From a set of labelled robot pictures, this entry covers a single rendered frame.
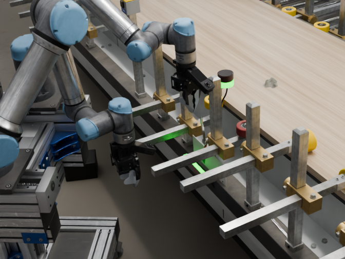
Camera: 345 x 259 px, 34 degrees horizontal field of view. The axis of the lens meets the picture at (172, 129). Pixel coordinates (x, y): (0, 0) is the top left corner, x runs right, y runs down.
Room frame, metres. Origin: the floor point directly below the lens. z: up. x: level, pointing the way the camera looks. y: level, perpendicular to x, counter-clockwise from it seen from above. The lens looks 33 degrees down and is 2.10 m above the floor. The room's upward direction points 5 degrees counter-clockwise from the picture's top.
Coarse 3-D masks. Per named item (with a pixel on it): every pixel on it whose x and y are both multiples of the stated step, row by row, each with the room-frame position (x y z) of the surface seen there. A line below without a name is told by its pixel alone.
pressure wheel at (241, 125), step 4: (244, 120) 1.88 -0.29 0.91; (240, 124) 1.86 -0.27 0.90; (244, 124) 1.85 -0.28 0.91; (236, 128) 1.85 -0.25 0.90; (240, 128) 1.83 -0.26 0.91; (244, 128) 1.82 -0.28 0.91; (236, 132) 1.85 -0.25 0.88; (240, 132) 1.82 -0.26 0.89; (244, 132) 1.81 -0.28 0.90; (240, 136) 1.82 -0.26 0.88; (244, 136) 1.81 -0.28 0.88
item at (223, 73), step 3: (225, 69) 1.88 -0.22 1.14; (219, 72) 1.86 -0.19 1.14; (222, 72) 1.86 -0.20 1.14; (225, 72) 1.86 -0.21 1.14; (228, 72) 1.86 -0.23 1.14; (231, 72) 1.86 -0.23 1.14; (219, 75) 1.85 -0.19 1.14; (222, 75) 1.84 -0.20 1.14; (225, 75) 1.84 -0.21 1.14; (228, 75) 1.84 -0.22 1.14; (225, 93) 1.86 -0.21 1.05; (225, 96) 1.86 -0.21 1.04; (222, 99) 1.85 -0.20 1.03; (222, 102) 1.85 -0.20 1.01
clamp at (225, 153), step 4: (208, 136) 1.85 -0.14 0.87; (212, 140) 1.82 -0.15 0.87; (216, 140) 1.81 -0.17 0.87; (220, 140) 1.81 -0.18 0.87; (224, 140) 1.81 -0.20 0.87; (208, 144) 1.85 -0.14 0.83; (212, 144) 1.82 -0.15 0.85; (216, 144) 1.79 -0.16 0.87; (220, 144) 1.78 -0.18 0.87; (232, 144) 1.78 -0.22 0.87; (220, 148) 1.77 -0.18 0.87; (224, 148) 1.76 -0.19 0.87; (228, 148) 1.76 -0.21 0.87; (232, 148) 1.76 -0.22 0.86; (220, 152) 1.77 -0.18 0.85; (224, 152) 1.75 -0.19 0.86; (228, 152) 1.76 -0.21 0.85; (232, 152) 1.76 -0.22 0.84; (220, 156) 1.77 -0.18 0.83; (224, 156) 1.75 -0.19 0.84; (228, 156) 1.76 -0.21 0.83; (232, 156) 1.76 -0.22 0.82
